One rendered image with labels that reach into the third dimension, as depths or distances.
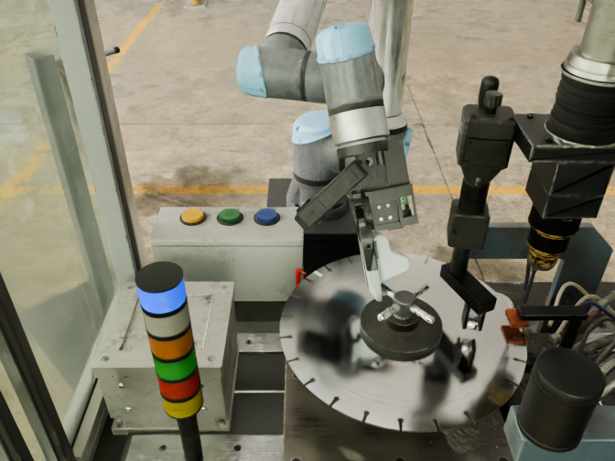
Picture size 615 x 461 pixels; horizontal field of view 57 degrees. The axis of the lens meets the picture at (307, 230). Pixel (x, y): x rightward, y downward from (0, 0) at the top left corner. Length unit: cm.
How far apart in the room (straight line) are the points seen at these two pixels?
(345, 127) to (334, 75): 7
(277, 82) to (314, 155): 42
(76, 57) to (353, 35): 36
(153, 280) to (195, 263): 53
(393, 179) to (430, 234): 188
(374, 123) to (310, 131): 52
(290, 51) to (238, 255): 39
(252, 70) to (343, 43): 18
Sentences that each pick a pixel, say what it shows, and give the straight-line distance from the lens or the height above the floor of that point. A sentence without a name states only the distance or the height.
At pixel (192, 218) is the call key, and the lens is 109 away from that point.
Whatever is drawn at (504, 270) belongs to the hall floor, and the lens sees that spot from 251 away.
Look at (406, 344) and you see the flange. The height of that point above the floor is 96.
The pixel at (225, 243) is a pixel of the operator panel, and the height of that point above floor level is 89.
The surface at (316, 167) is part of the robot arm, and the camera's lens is 128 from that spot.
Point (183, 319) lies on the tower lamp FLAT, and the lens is 58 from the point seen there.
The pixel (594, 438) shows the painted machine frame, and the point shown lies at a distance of 62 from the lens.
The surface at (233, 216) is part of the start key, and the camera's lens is 108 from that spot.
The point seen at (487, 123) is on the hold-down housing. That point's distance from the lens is 65.
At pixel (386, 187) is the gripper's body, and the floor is 112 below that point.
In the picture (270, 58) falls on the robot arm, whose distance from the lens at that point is 88.
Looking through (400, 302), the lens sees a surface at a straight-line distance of 75.
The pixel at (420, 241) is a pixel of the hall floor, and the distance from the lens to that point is 257.
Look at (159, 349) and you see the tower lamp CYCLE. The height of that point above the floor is 108.
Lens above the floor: 151
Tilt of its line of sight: 36 degrees down
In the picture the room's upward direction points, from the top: straight up
